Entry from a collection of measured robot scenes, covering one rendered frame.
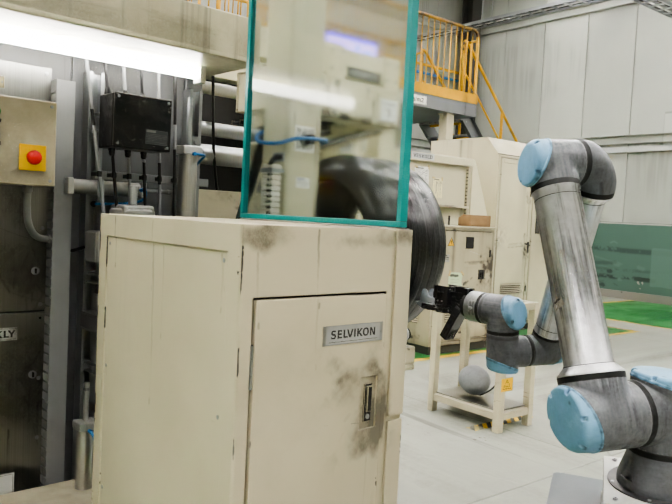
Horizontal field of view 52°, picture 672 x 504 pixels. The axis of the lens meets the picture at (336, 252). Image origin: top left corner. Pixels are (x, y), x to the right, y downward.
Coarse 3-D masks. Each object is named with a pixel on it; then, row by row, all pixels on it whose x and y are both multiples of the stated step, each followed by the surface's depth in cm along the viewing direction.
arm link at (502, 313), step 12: (480, 300) 196; (492, 300) 194; (504, 300) 191; (516, 300) 191; (480, 312) 196; (492, 312) 192; (504, 312) 189; (516, 312) 190; (492, 324) 193; (504, 324) 191; (516, 324) 190
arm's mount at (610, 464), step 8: (608, 456) 178; (608, 464) 173; (616, 464) 173; (608, 472) 167; (616, 472) 167; (608, 480) 163; (616, 480) 163; (608, 488) 160; (616, 488) 159; (624, 488) 159; (608, 496) 155; (616, 496) 155; (624, 496) 156; (632, 496) 155; (640, 496) 155
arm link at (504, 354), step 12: (492, 336) 193; (504, 336) 191; (516, 336) 192; (492, 348) 193; (504, 348) 192; (516, 348) 193; (528, 348) 194; (492, 360) 193; (504, 360) 192; (516, 360) 193; (528, 360) 194; (504, 372) 192; (516, 372) 194
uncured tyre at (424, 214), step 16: (416, 176) 225; (416, 192) 218; (432, 192) 225; (416, 208) 214; (432, 208) 219; (416, 224) 211; (432, 224) 216; (416, 240) 210; (432, 240) 215; (416, 256) 211; (432, 256) 216; (416, 272) 212; (432, 272) 217; (416, 288) 215; (416, 304) 221
